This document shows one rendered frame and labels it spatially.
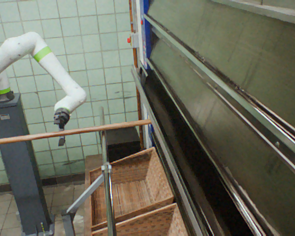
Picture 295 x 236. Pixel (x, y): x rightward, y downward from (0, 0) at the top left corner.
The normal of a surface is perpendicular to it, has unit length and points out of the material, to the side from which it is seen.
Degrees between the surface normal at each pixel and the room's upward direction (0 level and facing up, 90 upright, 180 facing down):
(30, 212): 90
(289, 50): 70
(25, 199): 90
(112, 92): 90
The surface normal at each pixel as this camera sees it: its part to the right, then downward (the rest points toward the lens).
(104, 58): 0.15, 0.42
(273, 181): -0.93, -0.21
